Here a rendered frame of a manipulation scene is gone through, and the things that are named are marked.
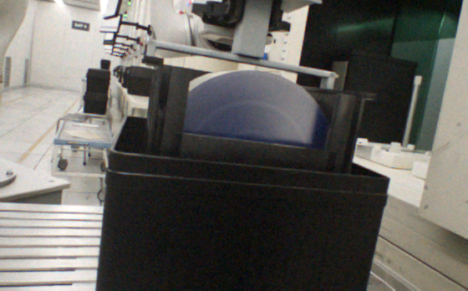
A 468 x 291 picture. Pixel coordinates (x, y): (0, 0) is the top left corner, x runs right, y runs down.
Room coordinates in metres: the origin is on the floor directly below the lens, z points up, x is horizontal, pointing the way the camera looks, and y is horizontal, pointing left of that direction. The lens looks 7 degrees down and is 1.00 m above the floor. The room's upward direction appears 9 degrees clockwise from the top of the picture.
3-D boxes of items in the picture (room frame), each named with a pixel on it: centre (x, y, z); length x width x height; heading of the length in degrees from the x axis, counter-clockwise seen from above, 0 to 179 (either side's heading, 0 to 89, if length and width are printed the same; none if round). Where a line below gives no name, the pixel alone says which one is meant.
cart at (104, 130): (3.02, 1.19, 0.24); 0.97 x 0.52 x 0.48; 22
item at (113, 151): (0.46, 0.00, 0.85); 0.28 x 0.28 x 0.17; 14
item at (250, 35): (0.45, 0.00, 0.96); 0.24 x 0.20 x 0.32; 104
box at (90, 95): (4.31, 1.65, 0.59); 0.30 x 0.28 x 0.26; 20
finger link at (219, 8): (0.46, 0.03, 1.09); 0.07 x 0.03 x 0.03; 14
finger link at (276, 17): (0.47, -0.04, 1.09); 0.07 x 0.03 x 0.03; 14
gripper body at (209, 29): (0.56, 0.02, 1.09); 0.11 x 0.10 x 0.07; 14
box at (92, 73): (4.31, 1.64, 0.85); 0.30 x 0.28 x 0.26; 19
